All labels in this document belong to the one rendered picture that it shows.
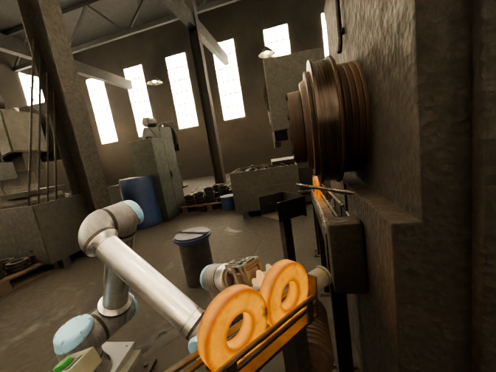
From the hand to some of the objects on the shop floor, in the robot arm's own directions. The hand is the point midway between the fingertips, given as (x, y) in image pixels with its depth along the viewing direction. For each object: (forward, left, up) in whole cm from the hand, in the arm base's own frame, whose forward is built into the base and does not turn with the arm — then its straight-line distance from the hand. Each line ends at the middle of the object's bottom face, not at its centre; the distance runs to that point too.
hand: (280, 287), depth 57 cm
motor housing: (+8, +9, -72) cm, 73 cm away
